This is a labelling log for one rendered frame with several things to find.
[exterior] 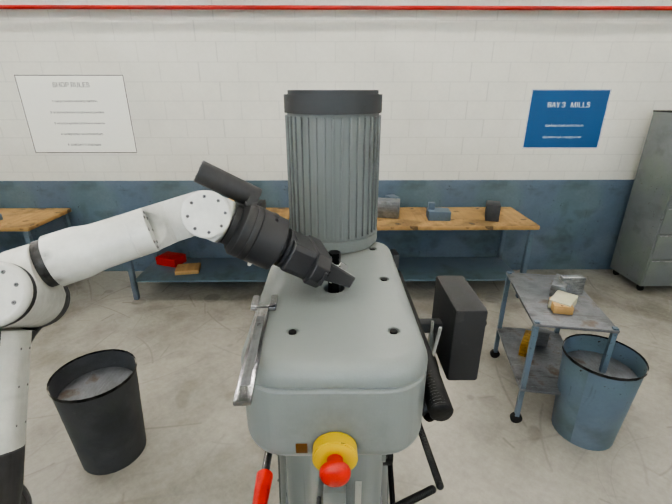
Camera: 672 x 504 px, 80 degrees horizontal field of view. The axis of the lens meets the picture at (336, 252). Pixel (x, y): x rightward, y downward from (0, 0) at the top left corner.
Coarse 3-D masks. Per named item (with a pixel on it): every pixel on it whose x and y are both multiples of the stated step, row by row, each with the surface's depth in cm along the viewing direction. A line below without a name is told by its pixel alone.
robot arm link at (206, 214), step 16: (208, 176) 57; (224, 176) 58; (192, 192) 61; (208, 192) 53; (224, 192) 59; (240, 192) 59; (256, 192) 60; (192, 208) 53; (208, 208) 54; (224, 208) 54; (240, 208) 60; (256, 208) 60; (192, 224) 53; (208, 224) 54; (224, 224) 55; (240, 224) 58; (256, 224) 58; (224, 240) 59; (240, 240) 58; (240, 256) 60
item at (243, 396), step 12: (252, 300) 64; (276, 300) 64; (264, 312) 60; (252, 324) 58; (264, 324) 57; (252, 336) 54; (252, 348) 52; (252, 360) 50; (240, 372) 48; (252, 372) 48; (240, 384) 46; (252, 384) 46; (240, 396) 44; (252, 396) 44
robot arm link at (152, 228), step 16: (144, 208) 57; (160, 208) 60; (176, 208) 61; (128, 224) 54; (144, 224) 54; (160, 224) 60; (176, 224) 62; (144, 240) 54; (160, 240) 59; (176, 240) 62
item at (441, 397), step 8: (400, 272) 96; (408, 296) 84; (416, 312) 80; (416, 320) 75; (424, 336) 71; (432, 360) 64; (432, 368) 62; (432, 376) 60; (440, 376) 62; (432, 384) 59; (440, 384) 59; (432, 392) 58; (440, 392) 58; (432, 400) 57; (440, 400) 56; (448, 400) 57; (432, 408) 56; (440, 408) 55; (448, 408) 55; (432, 416) 56; (440, 416) 56; (448, 416) 56
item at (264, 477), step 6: (264, 456) 59; (270, 456) 59; (264, 462) 58; (270, 462) 59; (264, 468) 57; (258, 474) 56; (264, 474) 56; (270, 474) 56; (258, 480) 55; (264, 480) 55; (270, 480) 56; (258, 486) 54; (264, 486) 54; (270, 486) 55; (258, 492) 53; (264, 492) 53; (258, 498) 53; (264, 498) 53
